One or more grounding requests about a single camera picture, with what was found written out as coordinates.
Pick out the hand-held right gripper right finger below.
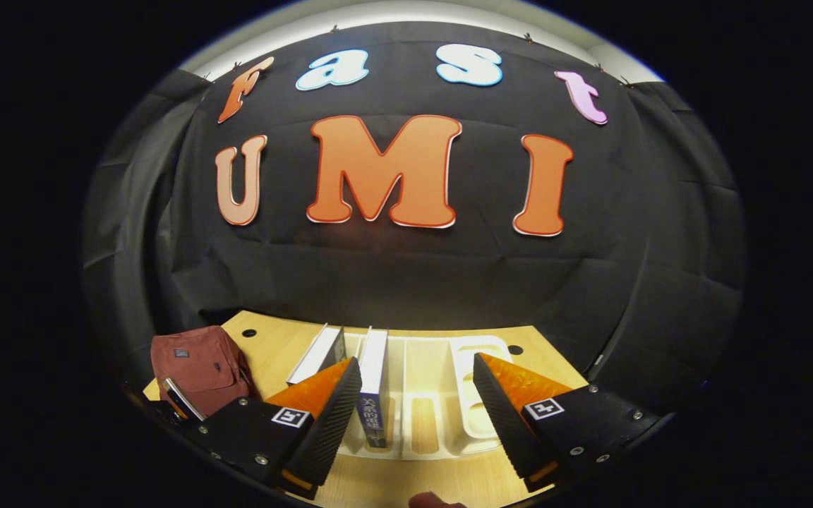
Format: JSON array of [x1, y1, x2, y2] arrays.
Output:
[[474, 351, 663, 495]]

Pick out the blue picture cover book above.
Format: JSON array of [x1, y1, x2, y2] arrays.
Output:
[[356, 326, 390, 451]]

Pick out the black backdrop cloth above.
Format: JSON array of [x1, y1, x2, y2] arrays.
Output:
[[82, 21, 746, 417]]

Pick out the dark cover book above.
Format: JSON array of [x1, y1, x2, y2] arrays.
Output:
[[287, 324, 347, 387]]

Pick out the maroon schoolbag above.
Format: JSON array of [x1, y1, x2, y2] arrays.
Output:
[[150, 325, 258, 418]]

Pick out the cream plastic bookshelf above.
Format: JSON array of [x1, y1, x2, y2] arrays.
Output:
[[294, 332, 520, 461]]

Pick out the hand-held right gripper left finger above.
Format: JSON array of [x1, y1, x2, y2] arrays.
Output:
[[188, 356, 365, 502]]

